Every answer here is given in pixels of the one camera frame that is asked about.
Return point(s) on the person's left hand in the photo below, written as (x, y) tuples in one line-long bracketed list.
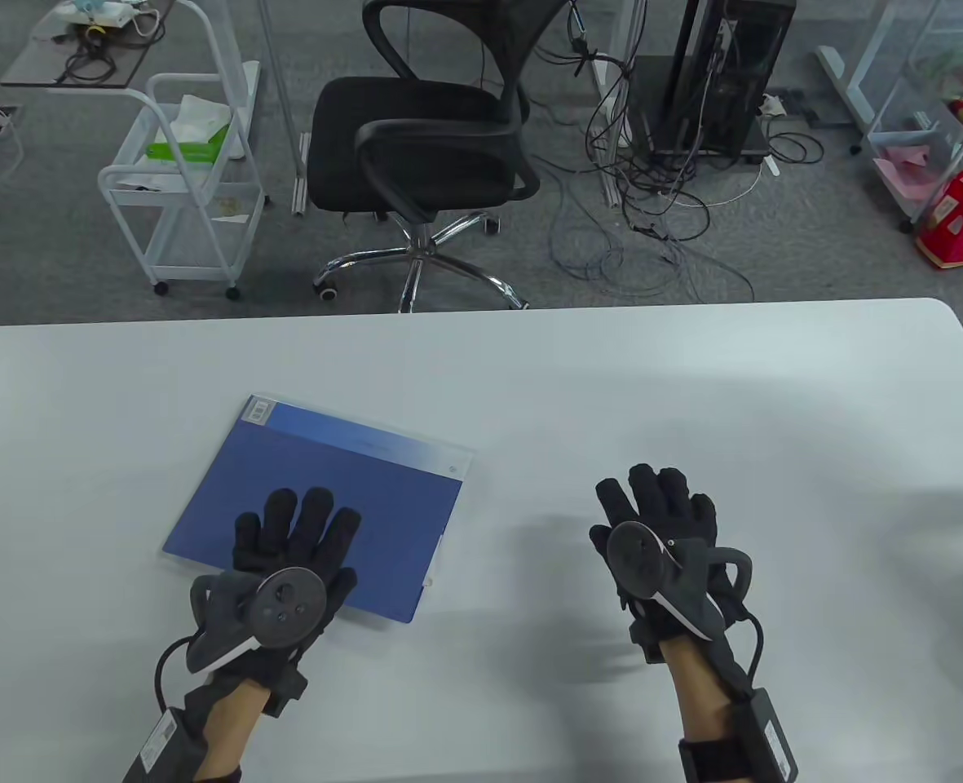
[(302, 530)]

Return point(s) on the person's right hand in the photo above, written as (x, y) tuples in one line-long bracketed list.
[(677, 514)]

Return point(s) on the blue file folder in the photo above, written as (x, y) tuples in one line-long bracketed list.
[(326, 473)]

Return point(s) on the person's left forearm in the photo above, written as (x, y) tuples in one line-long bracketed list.
[(228, 734)]

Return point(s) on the black right hand controller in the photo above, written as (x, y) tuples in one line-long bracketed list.
[(634, 555)]

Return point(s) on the black hand controller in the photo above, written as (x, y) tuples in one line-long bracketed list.
[(634, 555), (285, 608)]

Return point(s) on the black left hand controller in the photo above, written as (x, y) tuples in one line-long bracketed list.
[(285, 608)]

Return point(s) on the black right wrist sensor box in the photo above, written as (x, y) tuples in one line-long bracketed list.
[(770, 734)]

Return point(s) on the black wrist sensor box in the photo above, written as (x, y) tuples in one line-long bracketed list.
[(770, 734), (163, 746)]

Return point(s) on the black left wrist sensor box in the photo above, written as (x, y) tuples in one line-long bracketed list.
[(163, 746)]

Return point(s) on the white rolling cart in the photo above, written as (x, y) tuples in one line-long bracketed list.
[(187, 245)]

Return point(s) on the green tissue pack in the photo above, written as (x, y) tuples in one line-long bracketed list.
[(187, 151)]

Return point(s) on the black office chair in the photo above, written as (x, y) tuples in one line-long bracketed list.
[(416, 139)]

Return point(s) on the pink paper sheet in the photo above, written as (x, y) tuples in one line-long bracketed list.
[(905, 175)]

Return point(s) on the white shelf rack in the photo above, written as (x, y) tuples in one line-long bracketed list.
[(881, 140)]

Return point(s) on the black computer tower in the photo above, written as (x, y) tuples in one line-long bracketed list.
[(734, 73)]

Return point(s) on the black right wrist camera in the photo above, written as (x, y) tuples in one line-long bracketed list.
[(648, 644)]

